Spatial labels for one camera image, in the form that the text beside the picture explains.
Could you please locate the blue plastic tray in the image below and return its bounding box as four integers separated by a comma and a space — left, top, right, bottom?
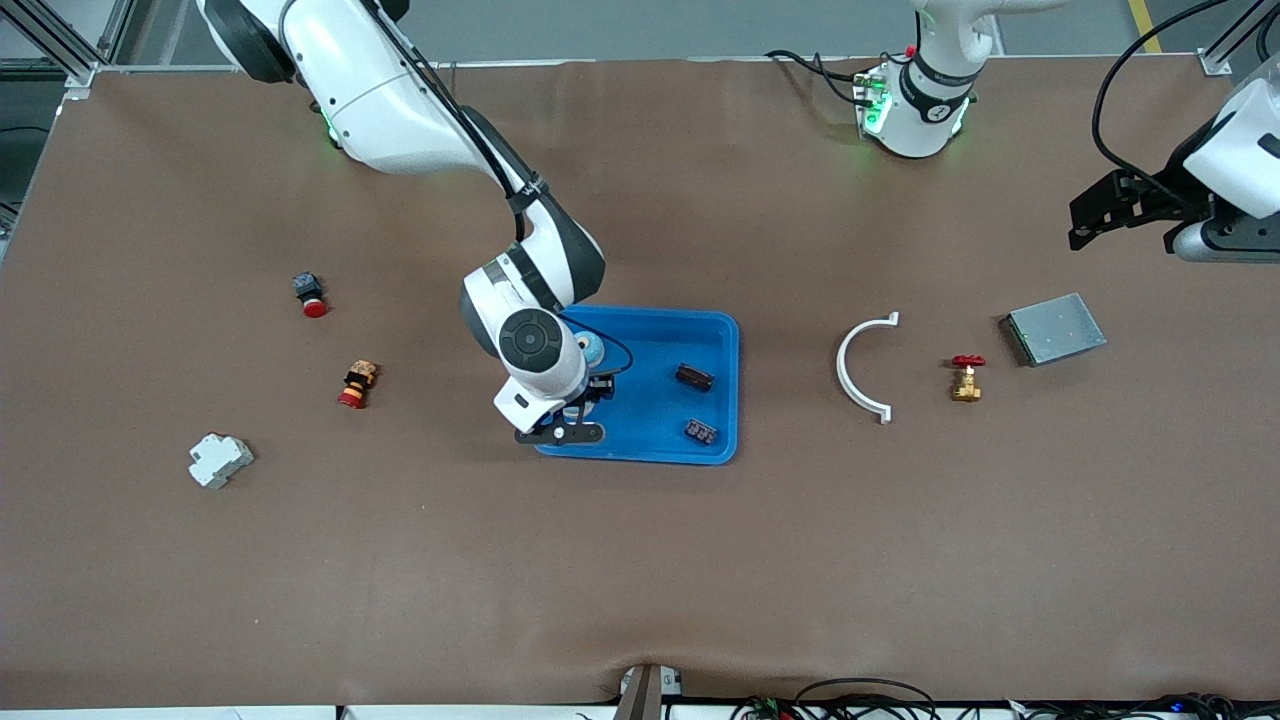
533, 304, 741, 466

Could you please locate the grey metal box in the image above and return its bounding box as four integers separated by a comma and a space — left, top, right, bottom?
999, 292, 1108, 368

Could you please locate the red yellow emergency stop button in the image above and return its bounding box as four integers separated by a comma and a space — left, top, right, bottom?
337, 361, 379, 410

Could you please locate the white curved pipe clamp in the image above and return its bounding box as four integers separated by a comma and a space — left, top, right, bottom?
836, 311, 901, 426

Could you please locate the white circuit breaker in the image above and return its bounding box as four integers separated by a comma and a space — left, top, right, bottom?
188, 432, 255, 490

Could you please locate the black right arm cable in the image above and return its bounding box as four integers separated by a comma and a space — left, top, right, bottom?
380, 0, 634, 376

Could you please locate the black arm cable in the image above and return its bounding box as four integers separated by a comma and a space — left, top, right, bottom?
380, 0, 634, 376
1090, 0, 1280, 201

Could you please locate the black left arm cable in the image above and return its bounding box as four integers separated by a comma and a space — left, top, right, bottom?
1090, 0, 1280, 201

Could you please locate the aluminium frame profile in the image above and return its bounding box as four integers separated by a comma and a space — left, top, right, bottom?
15, 0, 136, 101
1198, 0, 1280, 77

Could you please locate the metal table edge bracket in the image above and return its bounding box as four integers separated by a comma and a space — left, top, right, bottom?
618, 664, 685, 720

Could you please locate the black left base cable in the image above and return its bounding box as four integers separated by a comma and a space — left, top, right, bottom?
765, 48, 871, 106

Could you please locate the black cable bundle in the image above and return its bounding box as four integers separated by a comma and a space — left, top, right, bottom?
728, 677, 1280, 720

